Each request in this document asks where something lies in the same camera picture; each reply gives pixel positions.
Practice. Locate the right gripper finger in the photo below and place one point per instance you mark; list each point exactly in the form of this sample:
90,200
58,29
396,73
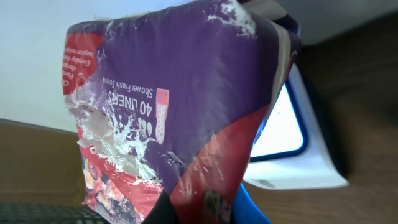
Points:
245,211

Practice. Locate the white barcode scanner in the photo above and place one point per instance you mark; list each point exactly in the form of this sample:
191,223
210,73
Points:
291,152

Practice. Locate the purple square snack packet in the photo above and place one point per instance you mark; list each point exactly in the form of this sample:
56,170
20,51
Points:
169,104

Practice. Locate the grey plastic mesh basket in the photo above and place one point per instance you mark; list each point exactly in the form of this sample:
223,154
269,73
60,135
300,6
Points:
33,213

